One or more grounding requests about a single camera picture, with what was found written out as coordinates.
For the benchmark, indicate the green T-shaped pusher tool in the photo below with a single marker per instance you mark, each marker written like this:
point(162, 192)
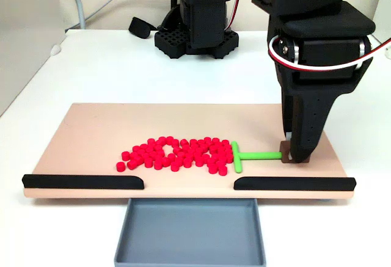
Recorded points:
point(259, 155)

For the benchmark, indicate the grey shallow tray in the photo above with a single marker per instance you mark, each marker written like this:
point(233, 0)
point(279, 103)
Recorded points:
point(189, 233)

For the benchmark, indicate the white plastic clip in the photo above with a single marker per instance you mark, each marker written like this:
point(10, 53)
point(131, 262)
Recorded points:
point(55, 50)
point(388, 53)

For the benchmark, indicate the red cylindrical granule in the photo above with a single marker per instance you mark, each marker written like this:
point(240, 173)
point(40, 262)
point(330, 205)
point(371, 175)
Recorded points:
point(199, 160)
point(187, 162)
point(228, 150)
point(169, 140)
point(211, 168)
point(225, 142)
point(205, 158)
point(162, 140)
point(175, 166)
point(151, 141)
point(220, 158)
point(125, 155)
point(132, 164)
point(158, 164)
point(175, 142)
point(216, 140)
point(220, 148)
point(143, 147)
point(120, 166)
point(214, 160)
point(148, 161)
point(220, 164)
point(222, 170)
point(136, 148)
point(228, 157)

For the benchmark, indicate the beige flat board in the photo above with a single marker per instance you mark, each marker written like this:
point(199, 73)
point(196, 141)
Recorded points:
point(91, 132)

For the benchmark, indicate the black rail strip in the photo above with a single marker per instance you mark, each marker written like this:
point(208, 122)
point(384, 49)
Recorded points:
point(82, 182)
point(293, 184)

